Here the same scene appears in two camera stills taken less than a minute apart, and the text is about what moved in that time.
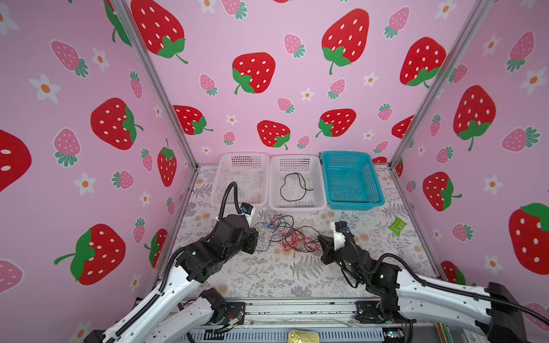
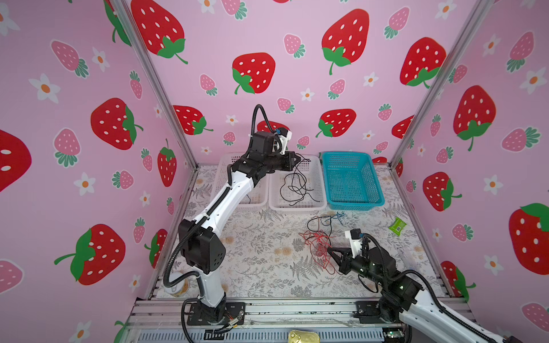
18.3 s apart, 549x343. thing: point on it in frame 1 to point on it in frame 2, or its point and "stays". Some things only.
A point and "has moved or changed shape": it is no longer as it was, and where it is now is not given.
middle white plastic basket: x=296 y=182 stays
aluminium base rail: x=346 y=320 stays
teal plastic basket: x=352 y=184 stays
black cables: x=303 y=239 to x=320 y=224
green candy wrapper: x=397 y=226 stays
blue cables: x=271 y=226 to x=337 y=217
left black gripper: x=250 y=238 to x=287 y=164
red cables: x=294 y=240 has moved or changed shape
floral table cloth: x=291 y=262 stays
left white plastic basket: x=250 y=171 stays
